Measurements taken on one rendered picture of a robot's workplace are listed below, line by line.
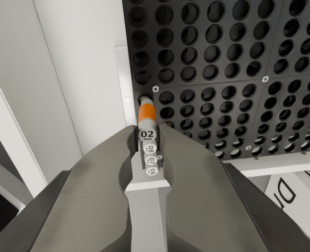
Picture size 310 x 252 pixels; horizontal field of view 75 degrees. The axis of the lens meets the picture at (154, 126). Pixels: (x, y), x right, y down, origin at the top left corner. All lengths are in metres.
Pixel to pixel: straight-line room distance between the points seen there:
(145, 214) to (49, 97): 1.71
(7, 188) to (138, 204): 1.35
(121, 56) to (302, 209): 0.33
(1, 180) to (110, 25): 0.39
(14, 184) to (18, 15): 0.39
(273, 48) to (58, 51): 0.19
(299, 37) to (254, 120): 0.07
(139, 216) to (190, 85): 1.76
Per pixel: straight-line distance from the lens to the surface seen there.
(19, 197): 0.53
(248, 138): 0.22
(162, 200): 1.25
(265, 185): 0.49
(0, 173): 0.51
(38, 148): 0.19
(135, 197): 1.69
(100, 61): 0.23
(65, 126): 0.24
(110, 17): 0.22
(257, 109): 0.21
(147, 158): 0.19
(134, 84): 0.17
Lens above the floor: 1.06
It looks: 57 degrees down
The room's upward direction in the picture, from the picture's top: 170 degrees clockwise
